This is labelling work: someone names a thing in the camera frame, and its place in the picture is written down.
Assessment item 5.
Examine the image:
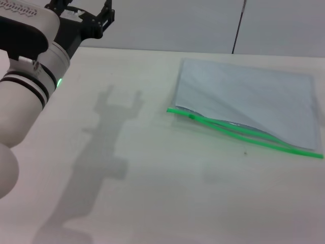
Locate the left grey black wrist camera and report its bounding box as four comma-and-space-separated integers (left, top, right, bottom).
0, 0, 61, 62

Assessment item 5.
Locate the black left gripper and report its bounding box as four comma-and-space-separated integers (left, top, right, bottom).
45, 0, 116, 60

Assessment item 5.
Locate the translucent green zipper document bag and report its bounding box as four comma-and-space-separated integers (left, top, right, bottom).
166, 57, 324, 160

